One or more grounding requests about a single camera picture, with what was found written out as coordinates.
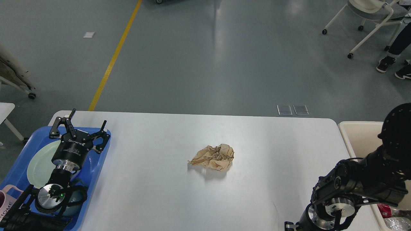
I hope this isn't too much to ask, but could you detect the pink home mug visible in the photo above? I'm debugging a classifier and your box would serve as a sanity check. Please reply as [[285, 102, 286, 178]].
[[0, 184, 24, 221]]

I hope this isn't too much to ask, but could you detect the brown paper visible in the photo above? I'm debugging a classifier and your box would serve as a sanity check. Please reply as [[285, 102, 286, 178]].
[[188, 144, 235, 171]]

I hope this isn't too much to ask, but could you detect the blue plastic tray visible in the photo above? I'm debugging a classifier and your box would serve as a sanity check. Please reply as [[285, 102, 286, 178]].
[[1, 127, 109, 231]]

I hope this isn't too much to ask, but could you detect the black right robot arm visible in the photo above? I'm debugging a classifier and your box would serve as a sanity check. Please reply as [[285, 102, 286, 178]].
[[284, 103, 411, 231]]

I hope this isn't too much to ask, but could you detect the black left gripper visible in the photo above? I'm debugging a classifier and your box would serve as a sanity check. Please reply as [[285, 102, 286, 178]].
[[49, 109, 111, 169]]

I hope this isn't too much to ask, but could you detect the silver foil bag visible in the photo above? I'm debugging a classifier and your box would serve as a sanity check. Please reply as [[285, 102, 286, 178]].
[[384, 208, 411, 231]]

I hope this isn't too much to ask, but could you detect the beige plastic bin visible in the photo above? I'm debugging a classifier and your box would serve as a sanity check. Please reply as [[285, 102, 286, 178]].
[[338, 121, 411, 231]]

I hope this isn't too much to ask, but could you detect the white rolling chair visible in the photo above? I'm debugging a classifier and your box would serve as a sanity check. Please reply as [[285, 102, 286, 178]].
[[322, 0, 409, 59]]

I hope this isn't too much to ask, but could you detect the mint green plate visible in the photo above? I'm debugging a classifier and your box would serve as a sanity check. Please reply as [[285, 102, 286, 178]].
[[27, 140, 60, 189]]

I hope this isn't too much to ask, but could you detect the teal home mug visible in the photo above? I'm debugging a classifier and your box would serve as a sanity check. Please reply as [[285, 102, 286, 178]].
[[63, 178, 88, 217]]

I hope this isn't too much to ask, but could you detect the white side table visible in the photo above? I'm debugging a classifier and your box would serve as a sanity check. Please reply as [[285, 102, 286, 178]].
[[0, 102, 24, 142]]

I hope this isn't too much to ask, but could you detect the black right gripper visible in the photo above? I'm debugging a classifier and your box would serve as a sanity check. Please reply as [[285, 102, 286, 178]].
[[284, 204, 336, 231]]

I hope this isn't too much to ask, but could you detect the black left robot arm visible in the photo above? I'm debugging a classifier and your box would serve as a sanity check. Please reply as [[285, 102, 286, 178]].
[[1, 109, 111, 231]]

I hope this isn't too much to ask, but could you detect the beige chair at left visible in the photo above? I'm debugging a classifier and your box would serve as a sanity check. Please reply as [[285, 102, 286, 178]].
[[0, 44, 36, 99]]

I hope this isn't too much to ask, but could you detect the red foil wrapper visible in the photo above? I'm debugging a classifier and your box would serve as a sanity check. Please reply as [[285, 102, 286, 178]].
[[377, 203, 392, 219]]

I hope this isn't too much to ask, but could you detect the person with black sneakers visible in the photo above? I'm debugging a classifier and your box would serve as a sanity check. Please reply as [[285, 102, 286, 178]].
[[376, 23, 411, 80]]

